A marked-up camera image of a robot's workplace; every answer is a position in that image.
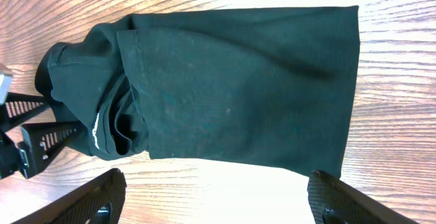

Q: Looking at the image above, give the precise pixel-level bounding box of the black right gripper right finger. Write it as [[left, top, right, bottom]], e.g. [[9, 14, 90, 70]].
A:
[[307, 170, 417, 224]]

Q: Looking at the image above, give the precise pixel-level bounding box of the black t-shirt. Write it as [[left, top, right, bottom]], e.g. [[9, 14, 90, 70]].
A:
[[35, 6, 360, 176]]

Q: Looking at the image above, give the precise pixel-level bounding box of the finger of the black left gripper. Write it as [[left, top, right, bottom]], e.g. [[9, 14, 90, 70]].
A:
[[18, 121, 84, 179], [1, 93, 49, 132]]

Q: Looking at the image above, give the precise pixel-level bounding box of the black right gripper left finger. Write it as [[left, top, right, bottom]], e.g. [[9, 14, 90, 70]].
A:
[[14, 168, 127, 224]]

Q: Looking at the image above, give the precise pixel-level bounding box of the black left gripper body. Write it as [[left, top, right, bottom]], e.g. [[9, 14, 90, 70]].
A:
[[0, 131, 20, 179]]

